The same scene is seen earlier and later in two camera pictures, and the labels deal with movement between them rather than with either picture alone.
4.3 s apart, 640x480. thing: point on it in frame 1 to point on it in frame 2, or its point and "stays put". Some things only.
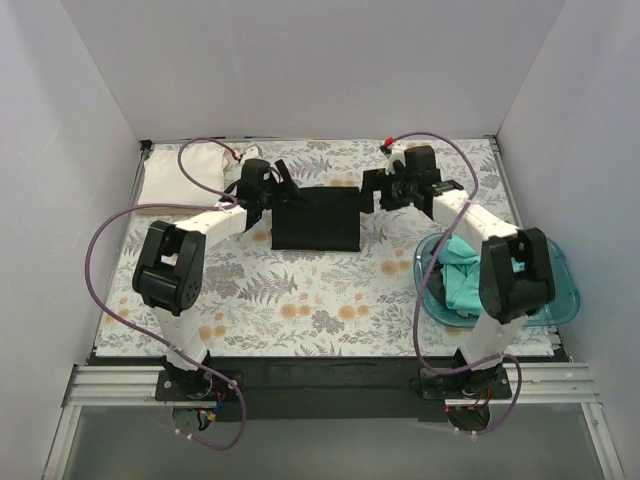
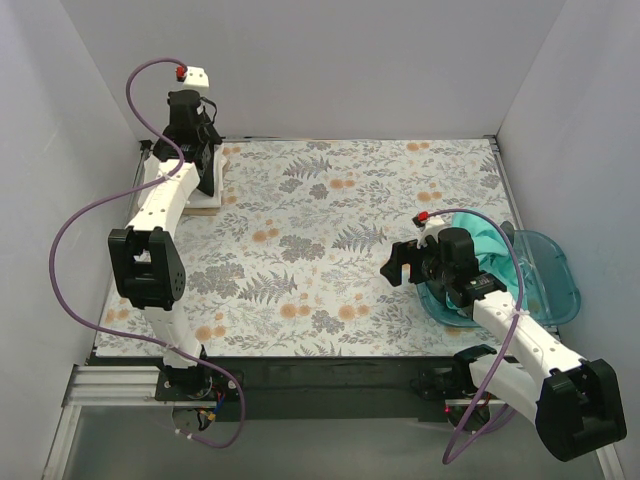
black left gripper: [273, 185] to [208, 161]
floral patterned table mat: [325, 267] stays put
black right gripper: [378, 186] to [412, 257]
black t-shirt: [318, 219] to [207, 139]
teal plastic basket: [567, 293] stays put
